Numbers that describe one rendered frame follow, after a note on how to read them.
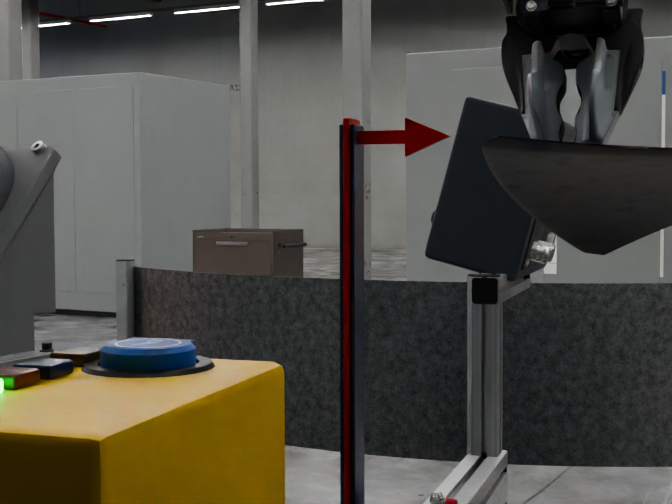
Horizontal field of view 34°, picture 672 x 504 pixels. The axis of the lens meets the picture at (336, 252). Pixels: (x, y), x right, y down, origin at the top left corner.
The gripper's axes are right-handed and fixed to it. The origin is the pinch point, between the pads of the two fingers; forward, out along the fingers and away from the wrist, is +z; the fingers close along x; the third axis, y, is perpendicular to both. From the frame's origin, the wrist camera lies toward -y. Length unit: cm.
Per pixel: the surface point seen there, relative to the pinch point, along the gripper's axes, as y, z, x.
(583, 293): -171, -29, -16
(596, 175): 4.0, 1.8, 2.1
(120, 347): 27.8, 16.7, -14.8
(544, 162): 7.4, 2.0, -0.5
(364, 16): -975, -503, -334
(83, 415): 35.6, 20.2, -11.4
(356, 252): 4.0, 6.5, -12.4
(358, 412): 0.7, 16.1, -12.5
